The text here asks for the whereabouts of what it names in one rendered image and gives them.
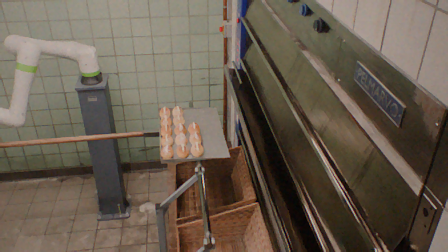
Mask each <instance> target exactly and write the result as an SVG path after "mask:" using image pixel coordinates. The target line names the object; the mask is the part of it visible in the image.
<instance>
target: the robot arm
mask: <svg viewBox="0 0 448 252"><path fill-rule="evenodd" d="M3 46H5V49H6V50H7V51H8V52H9V54H11V55H16V56H17V60H16V66H15V77H14V85H13V94H12V98H11V103H10V108H9V109H4V108H1V107H0V125H4V126H8V127H12V128H15V129H18V128H21V127H22V126H24V124H25V123H26V116H27V105H28V100H29V94H30V91H31V87H32V84H33V80H34V79H35V77H36V74H37V68H38V65H39V60H40V56H41V55H46V56H53V57H61V58H65V59H70V60H72V61H76V62H78V63H79V67H80V72H81V74H82V78H81V83H82V84H83V85H96V84H99V83H101V82H102V81H103V78H102V72H100V66H99V59H98V54H97V50H96V49H95V48H94V47H92V46H88V45H85V44H82V43H78V42H75V41H46V40H40V39H32V38H28V37H23V36H19V35H10V36H8V37H7V38H6V40H4V42H3Z"/></svg>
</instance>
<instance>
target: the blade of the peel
mask: <svg viewBox="0 0 448 252"><path fill-rule="evenodd" d="M173 109H174V108H169V110H170V112H171V115H170V118H171V121H172V124H171V128H172V130H173V134H172V138H173V145H172V146H171V147H172V148H173V152H174V155H173V157H172V159H163V158H162V156H161V150H162V148H163V146H162V145H161V139H162V137H163V136H162V135H161V128H162V126H161V124H160V121H161V117H160V115H159V138H160V158H161V164H162V163H177V162H185V161H200V160H208V159H222V158H230V154H229V150H228V147H227V143H226V140H225V136H224V133H223V131H222V128H221V124H220V121H219V116H218V113H217V109H216V107H185V108H182V110H183V118H184V120H185V123H184V126H185V128H186V131H187V132H186V134H185V136H186V138H187V144H186V146H187V147H188V149H189V155H188V156H187V158H185V159H182V158H180V157H179V156H178V155H177V147H178V145H177V144H176V142H175V139H176V136H177V135H176V133H175V128H176V126H175V124H174V122H173V119H174V115H173ZM160 110H161V108H159V112H160ZM191 123H197V124H198V125H199V127H200V132H199V134H200V135H201V138H202V142H201V144H202V146H203V154H202V156H201V157H194V156H192V154H191V146H192V144H191V143H190V141H189V137H190V135H191V134H190V133H189V131H188V128H189V126H190V124H191Z"/></svg>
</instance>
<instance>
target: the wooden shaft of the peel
mask: <svg viewBox="0 0 448 252"><path fill-rule="evenodd" d="M129 137H144V135H143V131H138V132H130V133H112V134H104V135H87V136H78V137H61V138H52V139H35V140H26V141H9V142H0V149H1V148H10V147H26V146H36V145H44V144H52V143H68V142H78V141H94V140H104V139H120V138H129Z"/></svg>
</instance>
